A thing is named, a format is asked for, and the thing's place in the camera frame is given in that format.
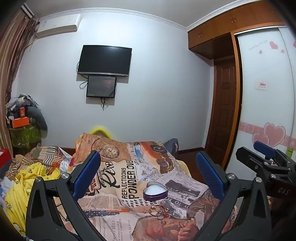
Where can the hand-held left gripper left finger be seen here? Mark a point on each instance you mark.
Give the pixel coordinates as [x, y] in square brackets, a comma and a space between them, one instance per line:
[86, 176]

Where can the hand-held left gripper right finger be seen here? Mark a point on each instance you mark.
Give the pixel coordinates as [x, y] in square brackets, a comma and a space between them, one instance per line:
[210, 176]

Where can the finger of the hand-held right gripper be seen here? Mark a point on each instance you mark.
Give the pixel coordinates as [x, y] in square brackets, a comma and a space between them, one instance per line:
[249, 158]
[263, 147]

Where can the purple heart-shaped tin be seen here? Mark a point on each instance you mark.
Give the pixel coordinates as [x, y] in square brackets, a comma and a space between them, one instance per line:
[155, 188]

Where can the green bottle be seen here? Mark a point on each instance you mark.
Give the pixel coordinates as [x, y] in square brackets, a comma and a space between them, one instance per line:
[290, 153]

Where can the newspaper-print blanket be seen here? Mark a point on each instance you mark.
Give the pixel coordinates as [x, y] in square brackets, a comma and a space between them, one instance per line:
[129, 166]

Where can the dark blue bag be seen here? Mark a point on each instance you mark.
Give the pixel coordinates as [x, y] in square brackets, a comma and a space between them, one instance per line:
[173, 147]

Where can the striped brown quilt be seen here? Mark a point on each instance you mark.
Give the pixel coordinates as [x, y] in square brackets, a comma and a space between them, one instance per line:
[44, 155]

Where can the yellow plastic chair back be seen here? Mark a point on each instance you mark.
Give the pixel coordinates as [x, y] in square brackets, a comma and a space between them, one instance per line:
[101, 129]

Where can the brown wooden door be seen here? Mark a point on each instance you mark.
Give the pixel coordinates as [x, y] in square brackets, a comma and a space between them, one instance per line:
[223, 111]

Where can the yellow cloth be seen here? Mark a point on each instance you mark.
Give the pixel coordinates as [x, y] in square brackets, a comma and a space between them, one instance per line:
[25, 185]

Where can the small red-white sticker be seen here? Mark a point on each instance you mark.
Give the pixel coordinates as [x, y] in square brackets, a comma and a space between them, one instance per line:
[262, 85]

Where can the grey garment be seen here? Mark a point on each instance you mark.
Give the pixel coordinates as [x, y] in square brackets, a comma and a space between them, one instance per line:
[38, 118]

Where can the red box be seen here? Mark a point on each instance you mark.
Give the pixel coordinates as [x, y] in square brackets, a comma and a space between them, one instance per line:
[5, 157]

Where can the orange box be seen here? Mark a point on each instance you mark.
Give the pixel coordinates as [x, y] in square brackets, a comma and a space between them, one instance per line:
[20, 122]

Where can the small black monitor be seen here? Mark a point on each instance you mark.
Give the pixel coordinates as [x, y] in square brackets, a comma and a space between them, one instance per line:
[101, 86]

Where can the wooden overhead cabinet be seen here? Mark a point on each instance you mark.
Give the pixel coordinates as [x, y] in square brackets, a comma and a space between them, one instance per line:
[222, 25]

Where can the brown striped curtain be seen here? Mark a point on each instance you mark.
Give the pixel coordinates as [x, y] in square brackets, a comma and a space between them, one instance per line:
[11, 69]

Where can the white air conditioner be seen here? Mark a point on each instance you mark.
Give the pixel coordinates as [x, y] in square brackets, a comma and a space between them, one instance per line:
[59, 25]

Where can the wall-mounted black television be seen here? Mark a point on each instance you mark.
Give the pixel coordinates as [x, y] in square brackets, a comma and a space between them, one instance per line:
[104, 60]

